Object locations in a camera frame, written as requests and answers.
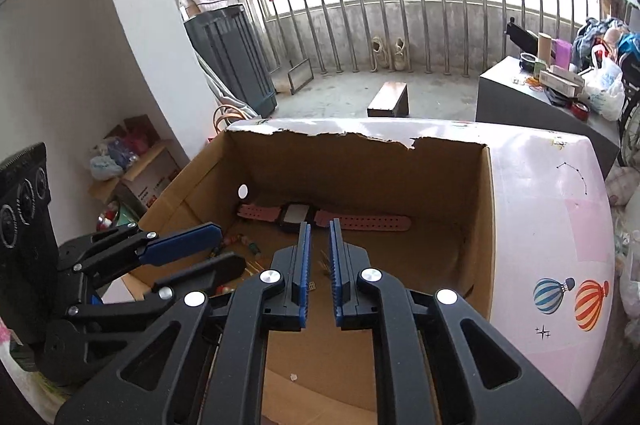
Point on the metal balcony railing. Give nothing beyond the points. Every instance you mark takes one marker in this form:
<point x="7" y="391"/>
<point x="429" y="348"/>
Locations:
<point x="450" y="5"/>

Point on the teal paper bag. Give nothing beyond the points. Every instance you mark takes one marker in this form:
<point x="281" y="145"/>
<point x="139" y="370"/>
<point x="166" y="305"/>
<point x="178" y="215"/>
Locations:
<point x="115" y="217"/>

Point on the folded cloth on cabinet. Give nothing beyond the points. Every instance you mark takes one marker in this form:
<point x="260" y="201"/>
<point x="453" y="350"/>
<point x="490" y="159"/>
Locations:
<point x="207" y="0"/>

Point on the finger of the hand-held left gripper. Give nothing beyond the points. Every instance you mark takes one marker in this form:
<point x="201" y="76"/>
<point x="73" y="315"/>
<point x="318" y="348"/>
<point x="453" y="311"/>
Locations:
<point x="220" y="267"/>
<point x="180" y="242"/>

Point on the cardboard tube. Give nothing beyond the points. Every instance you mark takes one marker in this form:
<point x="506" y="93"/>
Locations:
<point x="545" y="47"/>

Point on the purple cup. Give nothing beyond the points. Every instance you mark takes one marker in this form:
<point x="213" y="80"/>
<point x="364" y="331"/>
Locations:
<point x="562" y="52"/>

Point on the small wooden stool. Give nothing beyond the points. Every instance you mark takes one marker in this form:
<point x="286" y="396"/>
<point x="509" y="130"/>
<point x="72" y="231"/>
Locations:
<point x="387" y="100"/>

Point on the open printed cardboard box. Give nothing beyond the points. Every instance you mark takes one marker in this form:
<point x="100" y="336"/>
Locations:
<point x="150" y="177"/>

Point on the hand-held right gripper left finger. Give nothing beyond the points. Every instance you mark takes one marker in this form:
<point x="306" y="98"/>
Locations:
<point x="302" y="255"/>

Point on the black device on stand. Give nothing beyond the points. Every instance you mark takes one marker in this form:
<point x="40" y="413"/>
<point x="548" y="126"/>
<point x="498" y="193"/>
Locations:
<point x="521" y="35"/>

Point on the blue garment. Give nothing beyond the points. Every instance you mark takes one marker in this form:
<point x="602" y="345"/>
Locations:
<point x="631" y="44"/>

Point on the white plastic bag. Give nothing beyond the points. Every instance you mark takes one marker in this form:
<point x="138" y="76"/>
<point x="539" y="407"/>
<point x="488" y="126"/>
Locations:
<point x="605" y="90"/>

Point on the beige shoe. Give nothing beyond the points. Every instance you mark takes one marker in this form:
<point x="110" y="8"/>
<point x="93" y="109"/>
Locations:
<point x="401" y="54"/>
<point x="380" y="52"/>

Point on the dark grey cabinet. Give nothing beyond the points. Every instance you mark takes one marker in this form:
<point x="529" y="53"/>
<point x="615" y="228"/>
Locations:
<point x="230" y="60"/>

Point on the pale plastic bag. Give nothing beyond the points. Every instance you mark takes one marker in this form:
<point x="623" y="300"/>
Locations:
<point x="105" y="167"/>

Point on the dark side table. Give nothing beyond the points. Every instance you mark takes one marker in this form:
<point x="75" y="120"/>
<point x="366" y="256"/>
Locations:
<point x="510" y="105"/>

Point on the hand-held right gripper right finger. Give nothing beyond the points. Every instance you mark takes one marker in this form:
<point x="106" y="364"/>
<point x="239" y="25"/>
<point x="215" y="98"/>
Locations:
<point x="336" y="265"/>

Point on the flat cardboard packet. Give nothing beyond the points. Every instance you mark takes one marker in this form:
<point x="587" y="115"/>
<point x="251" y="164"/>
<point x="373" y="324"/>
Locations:
<point x="562" y="81"/>

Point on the brown cardboard box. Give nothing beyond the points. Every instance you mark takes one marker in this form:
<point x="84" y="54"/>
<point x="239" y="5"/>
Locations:
<point x="440" y="205"/>

